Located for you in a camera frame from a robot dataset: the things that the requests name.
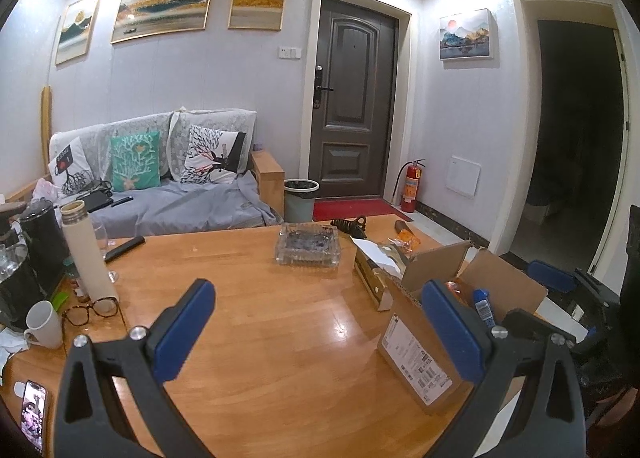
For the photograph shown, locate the black kettle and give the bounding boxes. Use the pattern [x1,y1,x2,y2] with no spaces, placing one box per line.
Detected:
[18,198,70,298]

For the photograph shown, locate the red doormat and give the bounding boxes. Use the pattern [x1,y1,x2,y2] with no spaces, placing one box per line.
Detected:
[312,198,412,222]

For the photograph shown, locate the cardboard box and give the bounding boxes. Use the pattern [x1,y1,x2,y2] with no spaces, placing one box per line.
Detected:
[354,239,547,415]

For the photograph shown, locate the dark entrance door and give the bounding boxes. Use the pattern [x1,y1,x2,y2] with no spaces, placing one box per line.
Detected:
[308,0,398,198]

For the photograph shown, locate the white mug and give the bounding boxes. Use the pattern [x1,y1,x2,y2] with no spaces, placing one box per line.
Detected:
[24,300,63,350]

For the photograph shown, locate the white tree-print cushion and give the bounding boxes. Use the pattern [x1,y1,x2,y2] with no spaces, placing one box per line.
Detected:
[180,126,246,184]

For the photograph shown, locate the grey trash bin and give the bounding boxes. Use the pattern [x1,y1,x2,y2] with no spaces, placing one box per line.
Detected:
[283,178,320,223]

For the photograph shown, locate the red fire extinguisher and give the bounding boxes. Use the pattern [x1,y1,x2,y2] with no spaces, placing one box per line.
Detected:
[393,158,425,213]

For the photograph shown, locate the wide landscape painting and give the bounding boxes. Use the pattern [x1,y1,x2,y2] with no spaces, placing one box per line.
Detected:
[111,0,210,44]

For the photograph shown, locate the teal cushion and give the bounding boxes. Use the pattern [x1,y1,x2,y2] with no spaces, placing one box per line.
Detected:
[110,131,160,192]

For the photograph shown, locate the glass ashtray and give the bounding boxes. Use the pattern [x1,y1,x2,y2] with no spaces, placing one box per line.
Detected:
[274,223,341,267]

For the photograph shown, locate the white black cushion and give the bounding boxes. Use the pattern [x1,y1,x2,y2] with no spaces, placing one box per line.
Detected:
[48,137,96,196]

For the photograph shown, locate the black remote control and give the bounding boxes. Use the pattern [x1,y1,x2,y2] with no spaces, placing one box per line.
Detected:
[104,236,145,263]

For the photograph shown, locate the tortoiseshell eyeglasses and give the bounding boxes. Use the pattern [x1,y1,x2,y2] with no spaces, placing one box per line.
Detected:
[62,296,120,328]

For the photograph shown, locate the small left painting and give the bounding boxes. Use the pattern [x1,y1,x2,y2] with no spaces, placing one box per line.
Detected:
[54,0,99,66]

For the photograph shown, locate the smartphone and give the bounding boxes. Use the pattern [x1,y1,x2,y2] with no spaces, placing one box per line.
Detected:
[21,380,48,456]

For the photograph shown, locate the dark blue snack bar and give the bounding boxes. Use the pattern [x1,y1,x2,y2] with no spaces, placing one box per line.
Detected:
[473,289,497,328]

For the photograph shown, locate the grey sofa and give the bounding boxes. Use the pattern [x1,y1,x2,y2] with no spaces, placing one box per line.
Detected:
[46,107,286,239]

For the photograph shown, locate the white thermos bottle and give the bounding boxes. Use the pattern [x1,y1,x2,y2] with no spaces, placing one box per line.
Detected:
[61,200,119,301]

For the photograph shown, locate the mountain painting side wall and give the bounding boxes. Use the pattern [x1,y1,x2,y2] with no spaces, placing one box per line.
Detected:
[439,8,497,62]

